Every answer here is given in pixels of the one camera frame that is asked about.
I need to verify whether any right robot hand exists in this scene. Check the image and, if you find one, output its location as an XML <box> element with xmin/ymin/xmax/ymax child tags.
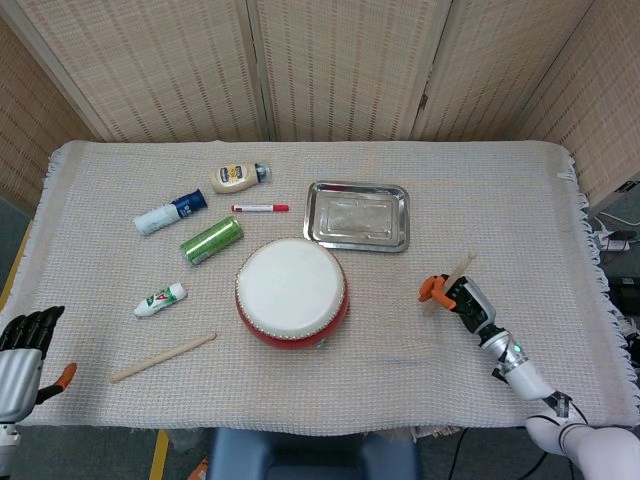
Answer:
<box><xmin>418</xmin><ymin>272</ymin><xmax>499</xmax><ymax>337</ymax></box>

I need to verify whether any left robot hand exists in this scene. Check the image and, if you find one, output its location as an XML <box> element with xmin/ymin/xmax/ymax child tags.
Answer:
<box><xmin>0</xmin><ymin>305</ymin><xmax>79</xmax><ymax>424</ymax></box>

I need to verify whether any wooden drumstick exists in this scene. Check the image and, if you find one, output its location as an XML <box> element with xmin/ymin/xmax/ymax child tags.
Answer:
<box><xmin>109</xmin><ymin>331</ymin><xmax>217</xmax><ymax>384</ymax></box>
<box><xmin>422</xmin><ymin>251</ymin><xmax>478</xmax><ymax>317</ymax></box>

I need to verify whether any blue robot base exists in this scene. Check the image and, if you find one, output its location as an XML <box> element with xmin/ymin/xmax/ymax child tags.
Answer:
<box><xmin>207</xmin><ymin>428</ymin><xmax>421</xmax><ymax>480</ymax></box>

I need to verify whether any stainless steel tray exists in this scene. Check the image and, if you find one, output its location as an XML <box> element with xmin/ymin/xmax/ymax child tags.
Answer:
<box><xmin>302</xmin><ymin>180</ymin><xmax>411</xmax><ymax>254</ymax></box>

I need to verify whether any red drum white skin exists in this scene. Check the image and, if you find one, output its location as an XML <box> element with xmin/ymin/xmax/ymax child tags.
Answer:
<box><xmin>234</xmin><ymin>237</ymin><xmax>351</xmax><ymax>351</ymax></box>

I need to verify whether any beige woven tablecloth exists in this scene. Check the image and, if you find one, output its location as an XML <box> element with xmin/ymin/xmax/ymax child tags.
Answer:
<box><xmin>0</xmin><ymin>139</ymin><xmax>626</xmax><ymax>436</ymax></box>

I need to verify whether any black box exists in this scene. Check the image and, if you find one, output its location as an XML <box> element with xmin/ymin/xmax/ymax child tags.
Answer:
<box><xmin>607</xmin><ymin>277</ymin><xmax>640</xmax><ymax>316</ymax></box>

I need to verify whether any small white green tube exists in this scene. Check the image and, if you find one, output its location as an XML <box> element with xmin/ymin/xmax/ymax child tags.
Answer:
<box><xmin>133</xmin><ymin>282</ymin><xmax>188</xmax><ymax>318</ymax></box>

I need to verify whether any green drink can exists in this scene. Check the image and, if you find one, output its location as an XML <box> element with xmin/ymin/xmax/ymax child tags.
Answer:
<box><xmin>179</xmin><ymin>216</ymin><xmax>245</xmax><ymax>267</ymax></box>

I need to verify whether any red white marker pen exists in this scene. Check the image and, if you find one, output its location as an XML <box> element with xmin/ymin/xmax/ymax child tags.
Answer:
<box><xmin>231</xmin><ymin>202</ymin><xmax>291</xmax><ymax>214</ymax></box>

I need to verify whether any cream mayonnaise squeeze bottle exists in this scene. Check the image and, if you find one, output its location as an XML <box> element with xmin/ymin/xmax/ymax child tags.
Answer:
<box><xmin>209</xmin><ymin>162</ymin><xmax>274</xmax><ymax>195</ymax></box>

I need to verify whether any woven folding screen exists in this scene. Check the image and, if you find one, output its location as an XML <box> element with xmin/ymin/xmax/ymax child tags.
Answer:
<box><xmin>0</xmin><ymin>0</ymin><xmax>640</xmax><ymax>216</ymax></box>

